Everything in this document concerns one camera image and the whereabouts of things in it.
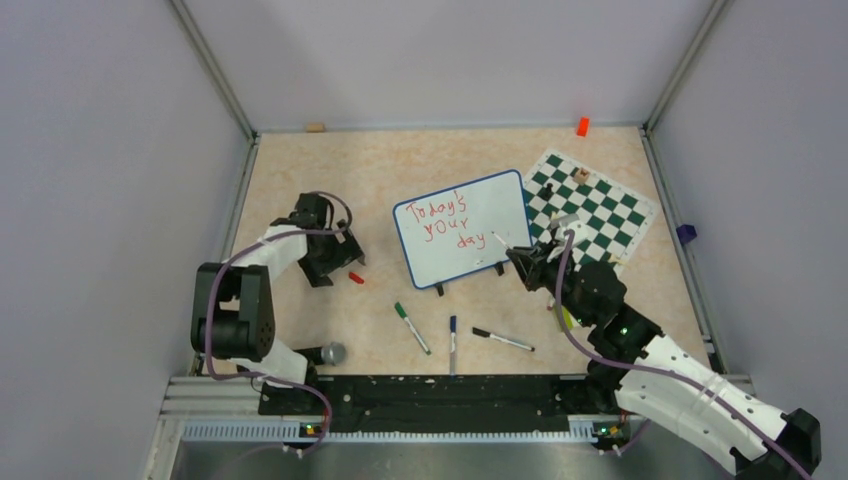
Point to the black microphone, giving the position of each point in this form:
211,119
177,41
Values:
329,354

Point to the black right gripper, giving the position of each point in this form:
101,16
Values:
532,264

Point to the green white chess mat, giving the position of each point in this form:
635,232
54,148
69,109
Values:
618,217

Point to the purple object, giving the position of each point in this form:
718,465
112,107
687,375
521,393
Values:
686,233

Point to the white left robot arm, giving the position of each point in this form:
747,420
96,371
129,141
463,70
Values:
233,312

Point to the blue whiteboard marker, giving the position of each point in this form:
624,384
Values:
453,346

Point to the small wooden chess piece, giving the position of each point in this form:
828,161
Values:
615,260

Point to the red whiteboard marker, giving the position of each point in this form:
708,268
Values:
503,242

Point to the red marker cap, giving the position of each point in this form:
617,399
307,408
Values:
356,278

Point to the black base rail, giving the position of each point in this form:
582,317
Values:
444,404

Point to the green whiteboard marker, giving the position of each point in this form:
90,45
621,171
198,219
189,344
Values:
415,332

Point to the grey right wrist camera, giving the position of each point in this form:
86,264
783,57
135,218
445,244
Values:
561,223

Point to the green white toy brick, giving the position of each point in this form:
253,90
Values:
567,322

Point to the orange block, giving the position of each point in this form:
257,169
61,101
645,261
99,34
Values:
583,127

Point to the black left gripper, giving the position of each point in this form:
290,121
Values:
346,251

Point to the blue framed whiteboard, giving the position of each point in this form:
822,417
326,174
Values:
446,234

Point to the black whiteboard marker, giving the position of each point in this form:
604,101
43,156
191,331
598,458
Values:
487,334

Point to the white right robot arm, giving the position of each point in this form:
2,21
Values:
636,367

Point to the wooden cork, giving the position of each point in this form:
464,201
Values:
316,127

